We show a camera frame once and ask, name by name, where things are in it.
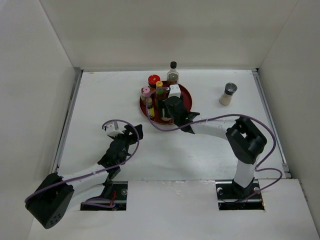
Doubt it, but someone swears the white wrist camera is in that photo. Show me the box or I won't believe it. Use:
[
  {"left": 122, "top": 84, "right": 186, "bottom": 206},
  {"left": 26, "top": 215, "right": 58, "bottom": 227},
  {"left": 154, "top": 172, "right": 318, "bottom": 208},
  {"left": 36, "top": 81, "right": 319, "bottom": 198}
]
[
  {"left": 166, "top": 84, "right": 181, "bottom": 99},
  {"left": 102, "top": 122, "right": 123, "bottom": 137}
]

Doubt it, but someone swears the small oil bottle cork cap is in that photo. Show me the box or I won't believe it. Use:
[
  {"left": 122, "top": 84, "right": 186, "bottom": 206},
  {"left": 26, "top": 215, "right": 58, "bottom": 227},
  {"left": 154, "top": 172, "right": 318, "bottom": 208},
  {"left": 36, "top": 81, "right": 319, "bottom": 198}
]
[{"left": 146, "top": 98, "right": 155, "bottom": 119}]

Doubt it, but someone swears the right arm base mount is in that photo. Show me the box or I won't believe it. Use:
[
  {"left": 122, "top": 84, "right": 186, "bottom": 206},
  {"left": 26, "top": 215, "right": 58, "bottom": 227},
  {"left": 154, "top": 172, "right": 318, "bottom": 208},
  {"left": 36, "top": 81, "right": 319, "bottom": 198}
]
[{"left": 215, "top": 180, "right": 265, "bottom": 211}]

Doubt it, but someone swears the chili sauce bottle yellow cap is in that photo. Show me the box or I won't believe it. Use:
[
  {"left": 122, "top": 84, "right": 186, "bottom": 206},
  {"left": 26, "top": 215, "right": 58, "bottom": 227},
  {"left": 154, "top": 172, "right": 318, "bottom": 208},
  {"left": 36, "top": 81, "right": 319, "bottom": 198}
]
[{"left": 154, "top": 80, "right": 168, "bottom": 108}]

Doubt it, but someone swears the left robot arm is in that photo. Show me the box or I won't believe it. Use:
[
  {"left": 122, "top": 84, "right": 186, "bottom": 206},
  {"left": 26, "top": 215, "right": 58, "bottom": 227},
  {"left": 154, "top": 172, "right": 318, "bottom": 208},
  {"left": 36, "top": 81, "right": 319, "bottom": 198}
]
[{"left": 24, "top": 119, "right": 144, "bottom": 229}]

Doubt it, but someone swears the pink-cap spice jar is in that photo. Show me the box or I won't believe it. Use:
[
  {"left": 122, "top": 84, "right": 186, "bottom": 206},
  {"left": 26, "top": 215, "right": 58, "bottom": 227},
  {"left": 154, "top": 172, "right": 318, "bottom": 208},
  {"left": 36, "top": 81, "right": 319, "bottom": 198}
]
[{"left": 140, "top": 86, "right": 151, "bottom": 105}]

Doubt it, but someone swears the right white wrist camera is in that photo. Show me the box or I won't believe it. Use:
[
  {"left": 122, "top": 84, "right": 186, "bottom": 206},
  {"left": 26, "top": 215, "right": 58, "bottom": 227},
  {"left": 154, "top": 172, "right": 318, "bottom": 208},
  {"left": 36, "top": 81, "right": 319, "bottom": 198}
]
[{"left": 166, "top": 84, "right": 181, "bottom": 99}]

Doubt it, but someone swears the red-lid chili sauce jar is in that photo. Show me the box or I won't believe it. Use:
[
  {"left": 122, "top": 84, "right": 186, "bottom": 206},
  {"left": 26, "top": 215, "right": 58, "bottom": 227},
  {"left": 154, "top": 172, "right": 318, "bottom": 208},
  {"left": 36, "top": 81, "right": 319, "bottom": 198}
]
[{"left": 148, "top": 74, "right": 161, "bottom": 92}]

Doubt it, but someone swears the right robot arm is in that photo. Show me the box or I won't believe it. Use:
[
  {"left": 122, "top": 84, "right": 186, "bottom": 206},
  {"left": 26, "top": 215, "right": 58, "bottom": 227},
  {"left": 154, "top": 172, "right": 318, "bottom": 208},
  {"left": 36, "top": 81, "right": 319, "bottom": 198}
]
[{"left": 160, "top": 96, "right": 267, "bottom": 198}]

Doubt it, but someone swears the round red lacquer tray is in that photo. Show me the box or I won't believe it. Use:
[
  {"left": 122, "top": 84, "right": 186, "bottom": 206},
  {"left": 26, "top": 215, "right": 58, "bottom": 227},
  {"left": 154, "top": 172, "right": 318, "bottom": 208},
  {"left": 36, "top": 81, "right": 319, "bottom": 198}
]
[{"left": 139, "top": 80, "right": 192, "bottom": 125}]

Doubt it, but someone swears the black-top glass grinder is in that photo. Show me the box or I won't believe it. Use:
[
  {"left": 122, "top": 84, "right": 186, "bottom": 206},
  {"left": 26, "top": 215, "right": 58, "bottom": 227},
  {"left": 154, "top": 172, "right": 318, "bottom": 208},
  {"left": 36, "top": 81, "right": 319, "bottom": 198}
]
[{"left": 219, "top": 82, "right": 238, "bottom": 106}]

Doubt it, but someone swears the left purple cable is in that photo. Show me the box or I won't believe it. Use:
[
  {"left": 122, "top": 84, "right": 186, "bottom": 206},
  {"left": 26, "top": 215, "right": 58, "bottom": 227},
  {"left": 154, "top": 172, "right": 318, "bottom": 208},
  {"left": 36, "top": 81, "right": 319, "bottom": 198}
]
[{"left": 24, "top": 119, "right": 141, "bottom": 208}]

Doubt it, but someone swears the purple cable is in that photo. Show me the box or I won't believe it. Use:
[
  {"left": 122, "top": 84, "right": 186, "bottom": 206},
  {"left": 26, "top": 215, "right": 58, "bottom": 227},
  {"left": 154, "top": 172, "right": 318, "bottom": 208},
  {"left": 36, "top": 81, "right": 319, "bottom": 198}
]
[
  {"left": 148, "top": 86, "right": 283, "bottom": 203},
  {"left": 24, "top": 119, "right": 141, "bottom": 208}
]

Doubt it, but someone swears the white bottle cream cap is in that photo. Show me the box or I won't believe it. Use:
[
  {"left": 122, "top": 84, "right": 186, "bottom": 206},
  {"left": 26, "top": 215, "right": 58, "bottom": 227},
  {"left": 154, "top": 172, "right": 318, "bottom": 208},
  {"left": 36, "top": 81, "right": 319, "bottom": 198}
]
[{"left": 160, "top": 107, "right": 171, "bottom": 122}]

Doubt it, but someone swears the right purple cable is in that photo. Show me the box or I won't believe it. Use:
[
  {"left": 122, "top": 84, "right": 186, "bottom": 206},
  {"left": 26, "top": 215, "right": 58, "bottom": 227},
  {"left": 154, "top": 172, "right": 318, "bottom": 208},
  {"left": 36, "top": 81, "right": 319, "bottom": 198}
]
[{"left": 148, "top": 86, "right": 283, "bottom": 203}]

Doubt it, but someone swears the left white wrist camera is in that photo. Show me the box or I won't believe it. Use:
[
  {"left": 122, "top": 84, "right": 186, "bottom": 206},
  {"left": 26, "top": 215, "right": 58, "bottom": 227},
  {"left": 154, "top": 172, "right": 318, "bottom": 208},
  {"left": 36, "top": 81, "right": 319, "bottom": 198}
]
[{"left": 102, "top": 122, "right": 123, "bottom": 137}]

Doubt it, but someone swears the tall soy sauce bottle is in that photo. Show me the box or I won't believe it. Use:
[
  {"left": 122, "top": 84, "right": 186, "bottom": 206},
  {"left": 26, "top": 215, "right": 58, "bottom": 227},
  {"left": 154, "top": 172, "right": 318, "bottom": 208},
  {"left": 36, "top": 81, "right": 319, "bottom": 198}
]
[{"left": 166, "top": 61, "right": 179, "bottom": 85}]

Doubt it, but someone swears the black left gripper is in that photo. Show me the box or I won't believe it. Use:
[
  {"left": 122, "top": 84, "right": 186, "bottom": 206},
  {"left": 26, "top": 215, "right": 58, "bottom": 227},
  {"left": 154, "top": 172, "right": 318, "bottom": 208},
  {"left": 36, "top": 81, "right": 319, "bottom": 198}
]
[{"left": 110, "top": 124, "right": 142, "bottom": 152}]

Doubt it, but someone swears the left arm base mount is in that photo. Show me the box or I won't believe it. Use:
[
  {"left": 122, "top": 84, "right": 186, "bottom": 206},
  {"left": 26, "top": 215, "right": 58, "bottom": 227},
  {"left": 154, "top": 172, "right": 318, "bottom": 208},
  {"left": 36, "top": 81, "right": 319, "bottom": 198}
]
[{"left": 80, "top": 181, "right": 129, "bottom": 211}]

